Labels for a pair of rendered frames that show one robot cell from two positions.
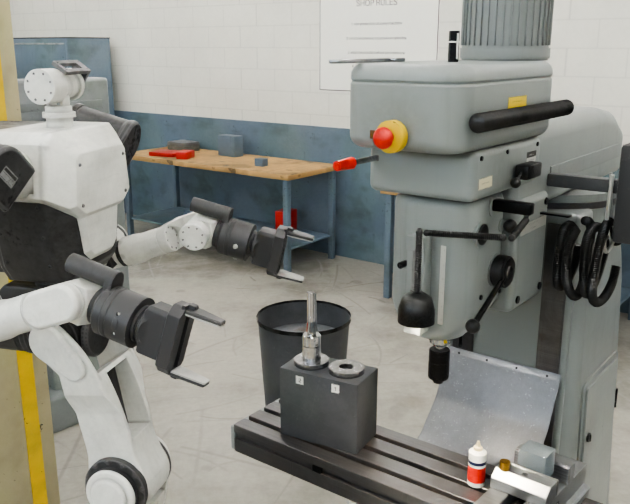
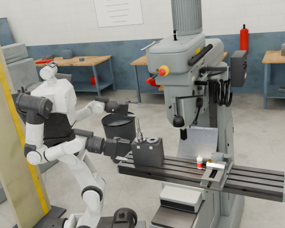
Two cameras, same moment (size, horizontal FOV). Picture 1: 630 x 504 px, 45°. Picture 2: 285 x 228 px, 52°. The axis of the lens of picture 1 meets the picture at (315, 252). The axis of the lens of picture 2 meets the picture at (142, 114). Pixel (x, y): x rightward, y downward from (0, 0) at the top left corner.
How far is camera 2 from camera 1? 44 cm
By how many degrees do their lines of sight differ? 11
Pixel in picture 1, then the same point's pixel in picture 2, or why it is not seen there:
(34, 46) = not seen: outside the picture
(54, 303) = (74, 145)
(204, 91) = (51, 34)
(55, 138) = (56, 90)
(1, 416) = (24, 178)
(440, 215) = (179, 90)
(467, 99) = (186, 56)
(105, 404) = (84, 170)
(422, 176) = (173, 79)
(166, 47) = (31, 18)
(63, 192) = (62, 107)
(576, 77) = not seen: hidden behind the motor
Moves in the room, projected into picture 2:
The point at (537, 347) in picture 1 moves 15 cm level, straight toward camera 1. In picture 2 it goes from (209, 121) to (211, 129)
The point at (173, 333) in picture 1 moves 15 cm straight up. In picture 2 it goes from (115, 147) to (110, 121)
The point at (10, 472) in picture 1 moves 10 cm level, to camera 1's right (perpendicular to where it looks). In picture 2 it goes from (31, 196) to (40, 193)
